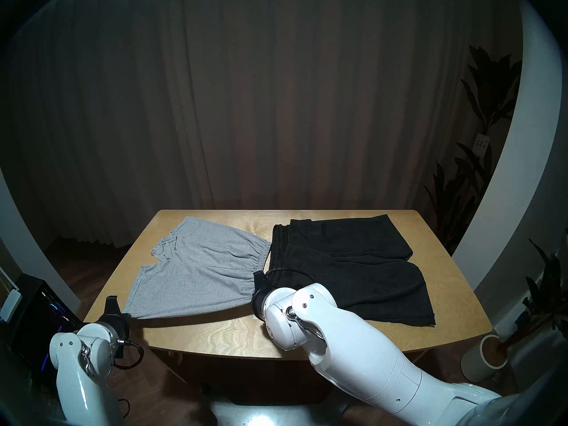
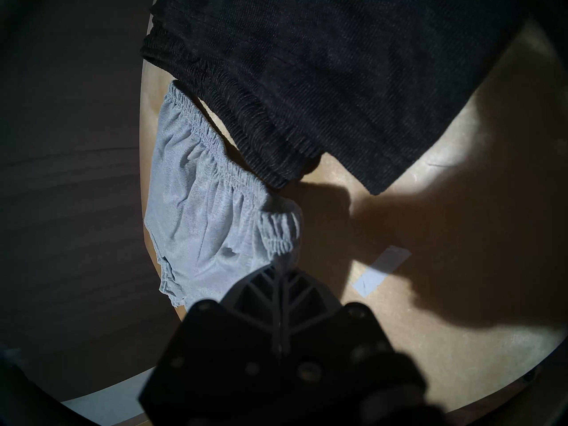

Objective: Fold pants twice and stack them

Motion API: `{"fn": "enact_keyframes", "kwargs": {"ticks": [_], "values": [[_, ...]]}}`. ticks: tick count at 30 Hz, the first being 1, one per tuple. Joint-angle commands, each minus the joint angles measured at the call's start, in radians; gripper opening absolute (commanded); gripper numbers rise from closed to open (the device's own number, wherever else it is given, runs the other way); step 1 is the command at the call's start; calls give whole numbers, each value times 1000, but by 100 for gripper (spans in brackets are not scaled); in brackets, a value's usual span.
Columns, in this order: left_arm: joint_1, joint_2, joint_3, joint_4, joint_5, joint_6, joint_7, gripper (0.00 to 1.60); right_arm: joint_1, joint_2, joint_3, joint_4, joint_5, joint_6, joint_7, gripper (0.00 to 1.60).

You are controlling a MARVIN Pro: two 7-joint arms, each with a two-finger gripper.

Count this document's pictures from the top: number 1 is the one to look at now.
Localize brown pleated curtain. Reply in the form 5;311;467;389
0;0;524;255

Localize small dark potted plant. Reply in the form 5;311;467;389
501;239;568;355

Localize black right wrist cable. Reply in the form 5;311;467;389
265;267;316;284

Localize black shorts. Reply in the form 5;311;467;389
268;214;436;327

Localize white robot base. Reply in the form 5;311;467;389
202;394;355;426

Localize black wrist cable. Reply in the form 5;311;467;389
113;339;145;371
265;267;316;284

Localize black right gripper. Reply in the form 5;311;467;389
251;271;272;317

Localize tall dark leafy plant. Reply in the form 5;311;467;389
424;46;523;252

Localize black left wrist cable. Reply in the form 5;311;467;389
113;339;145;371

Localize small white box device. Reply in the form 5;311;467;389
0;289;22;323

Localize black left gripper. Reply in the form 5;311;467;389
98;296;133;342

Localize grey shorts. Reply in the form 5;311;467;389
124;216;272;320

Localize black computer tower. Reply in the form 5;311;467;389
9;273;83;386

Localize white round plant pot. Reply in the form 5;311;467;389
460;334;509;383

